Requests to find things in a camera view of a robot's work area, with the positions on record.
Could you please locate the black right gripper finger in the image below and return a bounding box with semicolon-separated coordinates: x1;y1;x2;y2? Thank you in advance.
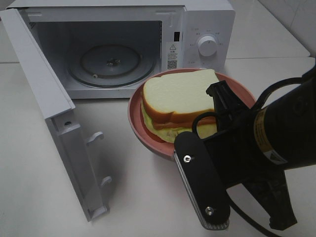
206;81;250;123
238;172;297;230

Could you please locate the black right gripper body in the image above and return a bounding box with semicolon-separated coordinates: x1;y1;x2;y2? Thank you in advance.
202;108;286;195

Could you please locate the white bread sandwich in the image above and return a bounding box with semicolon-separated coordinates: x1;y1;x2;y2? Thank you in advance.
141;69;219;143

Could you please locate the pink round plate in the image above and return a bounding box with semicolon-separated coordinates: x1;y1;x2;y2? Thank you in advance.
128;72;256;161

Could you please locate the white microwave door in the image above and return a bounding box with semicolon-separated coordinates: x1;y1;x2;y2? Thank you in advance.
0;9;112;221

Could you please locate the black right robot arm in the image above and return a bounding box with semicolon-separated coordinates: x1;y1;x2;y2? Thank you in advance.
204;69;316;230

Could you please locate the upper white microwave knob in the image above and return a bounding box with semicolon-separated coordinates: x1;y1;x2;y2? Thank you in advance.
197;35;217;57

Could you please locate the white adjacent table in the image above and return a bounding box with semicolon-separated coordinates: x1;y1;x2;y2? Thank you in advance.
227;0;310;59

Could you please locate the white microwave oven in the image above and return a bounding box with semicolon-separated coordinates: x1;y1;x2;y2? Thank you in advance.
7;0;235;99

